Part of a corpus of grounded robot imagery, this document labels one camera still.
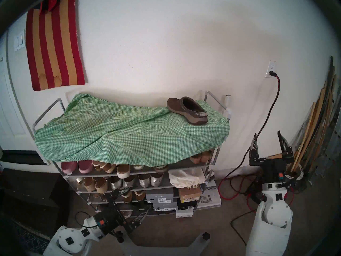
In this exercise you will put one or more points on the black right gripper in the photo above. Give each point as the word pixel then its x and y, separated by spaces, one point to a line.
pixel 274 171

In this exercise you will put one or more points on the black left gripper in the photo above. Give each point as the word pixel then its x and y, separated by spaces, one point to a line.
pixel 112 222

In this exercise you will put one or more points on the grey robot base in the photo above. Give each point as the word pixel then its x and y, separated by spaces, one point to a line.
pixel 165 250

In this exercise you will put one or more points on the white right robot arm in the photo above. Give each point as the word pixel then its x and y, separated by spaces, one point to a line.
pixel 269 231

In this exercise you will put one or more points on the brown tan low shoe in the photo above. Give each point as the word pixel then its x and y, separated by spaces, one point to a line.
pixel 128 196
pixel 139 195

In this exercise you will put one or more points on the beige espadrille shoe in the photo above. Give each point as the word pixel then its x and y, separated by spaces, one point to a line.
pixel 90 184
pixel 102 184

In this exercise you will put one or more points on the grey Vionic shoe box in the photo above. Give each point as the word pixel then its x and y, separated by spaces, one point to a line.
pixel 159 195
pixel 165 206

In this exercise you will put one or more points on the white low shoe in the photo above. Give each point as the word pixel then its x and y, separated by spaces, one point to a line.
pixel 138 167

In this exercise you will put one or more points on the gold metallic flat shoe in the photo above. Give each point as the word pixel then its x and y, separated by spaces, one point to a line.
pixel 80 180

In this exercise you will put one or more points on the pink slip-on shoe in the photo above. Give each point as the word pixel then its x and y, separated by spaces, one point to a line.
pixel 68 167
pixel 85 166

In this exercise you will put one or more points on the grey metal shoe rack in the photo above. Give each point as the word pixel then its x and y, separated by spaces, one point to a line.
pixel 227 114

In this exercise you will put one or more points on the white shoe box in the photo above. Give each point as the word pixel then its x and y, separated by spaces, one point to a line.
pixel 184 212

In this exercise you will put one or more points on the black shoe box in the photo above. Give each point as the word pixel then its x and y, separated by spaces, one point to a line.
pixel 187 204

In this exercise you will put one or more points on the tan wedge shoe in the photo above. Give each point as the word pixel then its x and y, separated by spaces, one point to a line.
pixel 206 155
pixel 195 159

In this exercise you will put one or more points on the brown cardboard shoe box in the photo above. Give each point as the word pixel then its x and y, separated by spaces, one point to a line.
pixel 189 193

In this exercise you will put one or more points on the tan cardboard piece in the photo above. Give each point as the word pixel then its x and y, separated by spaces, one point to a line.
pixel 274 156

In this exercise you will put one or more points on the bucket with white rim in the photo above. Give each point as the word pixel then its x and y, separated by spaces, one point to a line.
pixel 299 175

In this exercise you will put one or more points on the white platform sandal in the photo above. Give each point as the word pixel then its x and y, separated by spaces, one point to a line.
pixel 123 171

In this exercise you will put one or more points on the tan white sandal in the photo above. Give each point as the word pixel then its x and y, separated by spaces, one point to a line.
pixel 98 164
pixel 109 168

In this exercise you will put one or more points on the wooden slats bundle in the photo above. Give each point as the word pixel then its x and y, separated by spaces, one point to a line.
pixel 319 122

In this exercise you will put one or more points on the grey aluminium ladder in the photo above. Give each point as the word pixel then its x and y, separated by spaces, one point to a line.
pixel 331 148

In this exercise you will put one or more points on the white grey flat box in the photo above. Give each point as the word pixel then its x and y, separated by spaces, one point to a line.
pixel 210 196

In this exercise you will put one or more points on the green white checked cloth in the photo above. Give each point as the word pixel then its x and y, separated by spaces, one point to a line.
pixel 120 130

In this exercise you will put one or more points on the blue patterned rug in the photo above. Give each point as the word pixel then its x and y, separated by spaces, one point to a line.
pixel 26 239

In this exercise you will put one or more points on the dark brown bench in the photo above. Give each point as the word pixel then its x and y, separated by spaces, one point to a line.
pixel 21 191

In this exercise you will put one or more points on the white panel door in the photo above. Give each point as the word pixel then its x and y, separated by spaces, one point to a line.
pixel 10 111

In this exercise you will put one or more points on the red tan striped flag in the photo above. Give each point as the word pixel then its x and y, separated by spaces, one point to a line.
pixel 53 44

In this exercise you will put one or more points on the white wall outlet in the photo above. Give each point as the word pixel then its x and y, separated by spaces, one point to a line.
pixel 271 66

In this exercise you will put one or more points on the white light switch plate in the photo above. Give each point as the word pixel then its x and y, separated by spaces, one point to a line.
pixel 19 41

